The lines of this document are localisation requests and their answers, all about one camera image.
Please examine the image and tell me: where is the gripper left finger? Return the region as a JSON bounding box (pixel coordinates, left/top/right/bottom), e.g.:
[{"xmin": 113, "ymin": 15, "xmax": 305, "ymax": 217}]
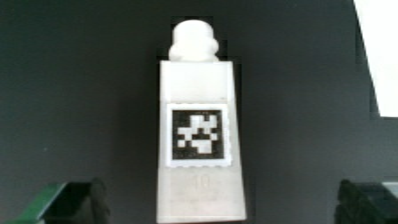
[{"xmin": 10, "ymin": 178, "xmax": 109, "ymax": 224}]

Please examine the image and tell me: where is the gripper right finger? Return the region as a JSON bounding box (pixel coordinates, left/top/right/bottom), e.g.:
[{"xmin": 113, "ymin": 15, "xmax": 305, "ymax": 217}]
[{"xmin": 333, "ymin": 180, "xmax": 398, "ymax": 224}]

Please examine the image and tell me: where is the white table leg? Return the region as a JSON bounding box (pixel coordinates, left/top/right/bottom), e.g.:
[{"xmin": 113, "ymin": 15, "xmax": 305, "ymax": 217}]
[{"xmin": 156, "ymin": 20, "xmax": 246, "ymax": 224}]

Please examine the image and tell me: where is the white marker base plate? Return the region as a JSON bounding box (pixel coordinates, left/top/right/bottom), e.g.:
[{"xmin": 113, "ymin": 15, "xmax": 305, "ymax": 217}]
[{"xmin": 353, "ymin": 0, "xmax": 398, "ymax": 118}]

